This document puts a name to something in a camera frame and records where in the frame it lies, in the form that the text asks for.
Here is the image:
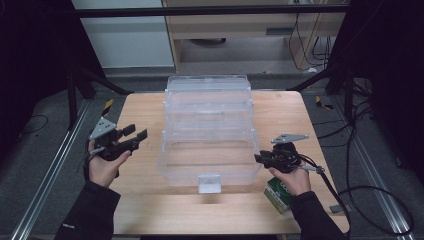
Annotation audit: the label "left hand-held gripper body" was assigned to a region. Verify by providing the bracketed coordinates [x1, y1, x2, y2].
[88, 116, 141, 162]

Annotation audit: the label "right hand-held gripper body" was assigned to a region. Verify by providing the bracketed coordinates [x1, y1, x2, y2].
[266, 133, 310, 174]

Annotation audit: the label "green white carton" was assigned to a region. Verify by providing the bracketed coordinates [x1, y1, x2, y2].
[263, 177, 294, 215]

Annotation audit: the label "clear plastic storage box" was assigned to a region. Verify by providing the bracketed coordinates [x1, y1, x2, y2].
[157, 74, 262, 195]

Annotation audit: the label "person's left hand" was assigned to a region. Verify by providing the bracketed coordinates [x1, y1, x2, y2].
[87, 139, 132, 188]

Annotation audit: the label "person's right hand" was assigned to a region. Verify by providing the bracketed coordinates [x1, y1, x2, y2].
[268, 165, 312, 197]

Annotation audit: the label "black metal stand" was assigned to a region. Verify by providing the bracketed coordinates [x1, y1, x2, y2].
[65, 64, 135, 132]
[286, 63, 355, 125]

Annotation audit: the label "grey tape piece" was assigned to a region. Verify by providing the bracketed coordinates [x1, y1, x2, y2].
[329, 203, 354, 214]

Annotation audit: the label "white cabinet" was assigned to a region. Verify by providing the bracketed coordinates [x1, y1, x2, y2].
[71, 0, 175, 69]

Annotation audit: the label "black curtain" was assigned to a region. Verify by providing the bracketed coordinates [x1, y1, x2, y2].
[0, 0, 108, 161]
[328, 0, 424, 185]

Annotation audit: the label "wooden desk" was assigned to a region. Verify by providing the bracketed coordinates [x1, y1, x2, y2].
[162, 0, 349, 72]

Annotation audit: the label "black horizontal bar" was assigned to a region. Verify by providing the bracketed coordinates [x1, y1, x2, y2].
[74, 4, 349, 19]

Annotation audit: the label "yellow-handled tool on floor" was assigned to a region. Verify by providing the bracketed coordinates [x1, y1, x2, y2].
[101, 98, 115, 117]

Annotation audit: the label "left hand-held gripper cable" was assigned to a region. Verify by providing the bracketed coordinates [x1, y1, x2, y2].
[82, 147, 105, 183]

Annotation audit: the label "metal floor rail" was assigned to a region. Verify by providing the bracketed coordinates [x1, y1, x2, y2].
[333, 96, 416, 240]
[9, 99, 91, 240]

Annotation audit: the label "thin black floor cable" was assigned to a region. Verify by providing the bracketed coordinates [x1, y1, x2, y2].
[19, 113, 50, 136]

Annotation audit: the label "black cables under desk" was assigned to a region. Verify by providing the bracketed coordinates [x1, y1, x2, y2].
[287, 13, 335, 72]

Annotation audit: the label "black looped floor cable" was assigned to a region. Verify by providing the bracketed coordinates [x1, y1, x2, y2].
[338, 99, 416, 236]

